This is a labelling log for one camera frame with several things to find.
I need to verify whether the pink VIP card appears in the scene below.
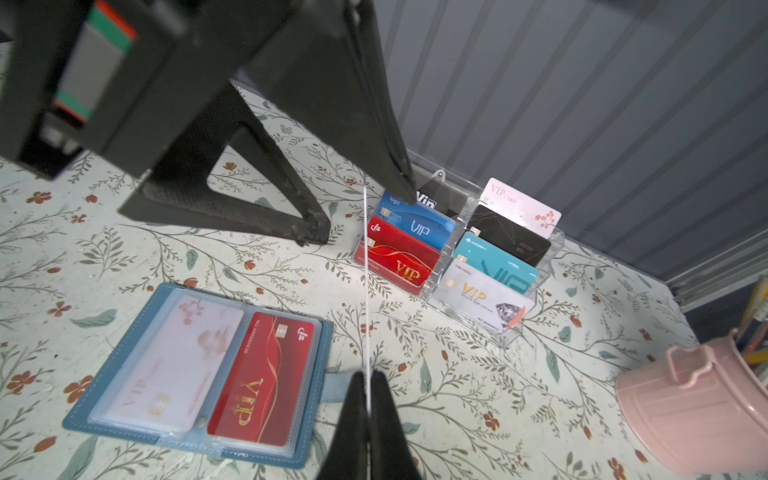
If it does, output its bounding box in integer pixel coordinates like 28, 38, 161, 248
480, 178, 561, 239

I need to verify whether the teal VIP card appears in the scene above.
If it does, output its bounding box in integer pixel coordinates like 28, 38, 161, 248
453, 231, 539, 294

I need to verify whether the blue VIP card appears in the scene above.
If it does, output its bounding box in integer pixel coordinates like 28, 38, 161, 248
376, 191, 456, 250

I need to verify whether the red VIP card in stand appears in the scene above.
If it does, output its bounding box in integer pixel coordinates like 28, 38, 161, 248
354, 216, 441, 296

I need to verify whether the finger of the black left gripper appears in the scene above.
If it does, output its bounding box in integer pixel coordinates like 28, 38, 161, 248
245, 1, 416, 203

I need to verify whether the white diamond VIP card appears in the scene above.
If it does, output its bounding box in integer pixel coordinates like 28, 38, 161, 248
432, 259, 535, 333

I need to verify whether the blue leather card holder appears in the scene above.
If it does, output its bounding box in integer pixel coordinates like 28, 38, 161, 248
63, 283, 343, 469

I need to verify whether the pink metal pencil bucket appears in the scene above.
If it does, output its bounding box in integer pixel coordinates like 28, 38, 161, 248
615, 335, 767, 475

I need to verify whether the black VIP logo card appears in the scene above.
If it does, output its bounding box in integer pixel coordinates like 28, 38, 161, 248
415, 169, 468, 219

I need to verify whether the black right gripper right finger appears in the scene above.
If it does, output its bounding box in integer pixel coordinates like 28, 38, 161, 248
369, 370, 421, 480

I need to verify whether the black card with gold lines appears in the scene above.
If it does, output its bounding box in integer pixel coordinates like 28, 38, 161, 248
467, 205, 552, 267

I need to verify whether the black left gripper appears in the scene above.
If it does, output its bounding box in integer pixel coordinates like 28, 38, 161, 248
1, 1, 331, 246

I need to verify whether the clear acrylic card display stand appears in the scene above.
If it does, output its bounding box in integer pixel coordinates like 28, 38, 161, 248
354, 155, 565, 348

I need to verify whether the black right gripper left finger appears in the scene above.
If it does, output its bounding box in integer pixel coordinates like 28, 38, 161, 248
316, 372, 369, 480

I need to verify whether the red vip card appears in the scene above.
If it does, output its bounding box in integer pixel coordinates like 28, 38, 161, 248
207, 312, 320, 453
354, 216, 441, 296

